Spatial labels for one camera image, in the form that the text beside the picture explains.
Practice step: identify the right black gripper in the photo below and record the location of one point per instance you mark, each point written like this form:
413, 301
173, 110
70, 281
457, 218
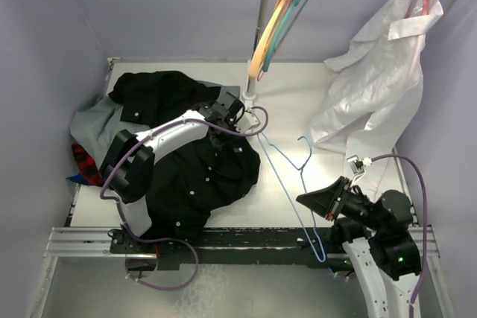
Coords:
325, 199

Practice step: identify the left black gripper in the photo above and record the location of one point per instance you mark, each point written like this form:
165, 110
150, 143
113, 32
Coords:
219, 144

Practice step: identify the black button shirt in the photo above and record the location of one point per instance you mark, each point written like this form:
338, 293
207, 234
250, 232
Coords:
194, 180

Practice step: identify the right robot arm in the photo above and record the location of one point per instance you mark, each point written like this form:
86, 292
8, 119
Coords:
375, 236

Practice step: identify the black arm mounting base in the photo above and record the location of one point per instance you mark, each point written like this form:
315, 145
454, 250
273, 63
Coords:
170, 255

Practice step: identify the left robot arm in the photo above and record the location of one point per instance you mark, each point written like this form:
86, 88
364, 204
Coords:
128, 166

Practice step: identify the grey shirt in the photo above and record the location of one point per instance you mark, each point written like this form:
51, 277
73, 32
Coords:
95, 124

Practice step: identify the white hanging shirt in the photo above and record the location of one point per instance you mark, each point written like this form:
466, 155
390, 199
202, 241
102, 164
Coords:
376, 90

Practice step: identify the red black plaid shirt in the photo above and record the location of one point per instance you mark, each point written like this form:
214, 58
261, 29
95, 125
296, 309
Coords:
86, 165

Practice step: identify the orange hanger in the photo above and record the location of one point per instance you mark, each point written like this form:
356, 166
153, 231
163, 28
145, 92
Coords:
265, 32

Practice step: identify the teal hanger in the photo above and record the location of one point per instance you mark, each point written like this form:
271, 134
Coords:
291, 16

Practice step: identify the blue garment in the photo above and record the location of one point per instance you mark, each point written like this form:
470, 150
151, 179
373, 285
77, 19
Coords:
78, 179

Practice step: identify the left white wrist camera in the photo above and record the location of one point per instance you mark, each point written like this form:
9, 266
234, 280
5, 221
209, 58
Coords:
248, 122

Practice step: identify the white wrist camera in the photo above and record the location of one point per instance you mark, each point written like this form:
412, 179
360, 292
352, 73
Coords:
248, 122
358, 167

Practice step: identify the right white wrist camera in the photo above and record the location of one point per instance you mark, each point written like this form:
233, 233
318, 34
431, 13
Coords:
358, 167

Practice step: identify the aluminium frame rail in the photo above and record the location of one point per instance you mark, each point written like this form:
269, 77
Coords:
99, 241

